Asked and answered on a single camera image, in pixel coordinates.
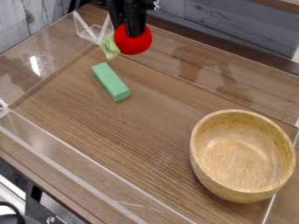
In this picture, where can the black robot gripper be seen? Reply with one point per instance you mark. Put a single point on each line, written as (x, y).
(135, 10)

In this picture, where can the red plush tomato green leaf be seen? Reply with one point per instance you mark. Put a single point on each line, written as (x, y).
(120, 43)

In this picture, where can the green foam block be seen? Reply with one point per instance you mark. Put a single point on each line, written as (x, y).
(109, 81)

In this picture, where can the wooden bowl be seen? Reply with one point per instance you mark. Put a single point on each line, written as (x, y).
(241, 155)

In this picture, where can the clear acrylic corner bracket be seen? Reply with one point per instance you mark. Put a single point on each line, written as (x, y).
(93, 33)

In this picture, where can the clear acrylic tray wall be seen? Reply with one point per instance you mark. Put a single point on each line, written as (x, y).
(84, 185)

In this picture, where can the black table leg bracket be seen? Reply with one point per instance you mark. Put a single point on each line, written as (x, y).
(36, 210)

